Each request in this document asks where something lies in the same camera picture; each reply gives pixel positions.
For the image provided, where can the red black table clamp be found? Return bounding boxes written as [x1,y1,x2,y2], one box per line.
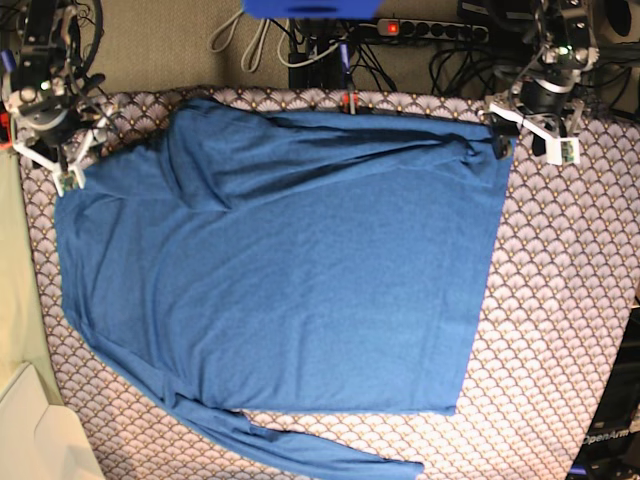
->
[341,90,359,115]

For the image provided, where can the blue handled clamp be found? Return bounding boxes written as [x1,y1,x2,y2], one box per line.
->
[1,49,19,83]

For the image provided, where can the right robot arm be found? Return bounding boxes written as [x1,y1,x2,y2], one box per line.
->
[1,1,117,195]

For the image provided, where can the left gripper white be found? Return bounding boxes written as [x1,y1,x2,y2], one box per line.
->
[482,94,585,165]

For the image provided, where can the fan-patterned table cloth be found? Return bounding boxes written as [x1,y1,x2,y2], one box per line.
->
[20,121,639,479]

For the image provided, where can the black OpenArm case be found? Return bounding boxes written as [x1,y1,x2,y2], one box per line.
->
[567,302,639,479]

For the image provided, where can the white plastic bin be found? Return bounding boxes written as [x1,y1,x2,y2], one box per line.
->
[1,362,104,479]

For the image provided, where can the blue T-shirt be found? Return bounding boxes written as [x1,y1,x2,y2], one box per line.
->
[54,99,511,479]

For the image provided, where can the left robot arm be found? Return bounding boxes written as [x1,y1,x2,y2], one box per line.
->
[483,1,599,166]

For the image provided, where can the blue box overhead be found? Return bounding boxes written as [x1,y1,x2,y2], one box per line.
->
[242,0,382,19]

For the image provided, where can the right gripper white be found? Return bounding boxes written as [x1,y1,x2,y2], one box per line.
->
[12,109,115,196]

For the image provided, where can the grey looped cable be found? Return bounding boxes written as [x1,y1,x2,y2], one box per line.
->
[209,19,271,72]

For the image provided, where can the white power strip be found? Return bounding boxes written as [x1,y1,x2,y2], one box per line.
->
[376,18,490,44]

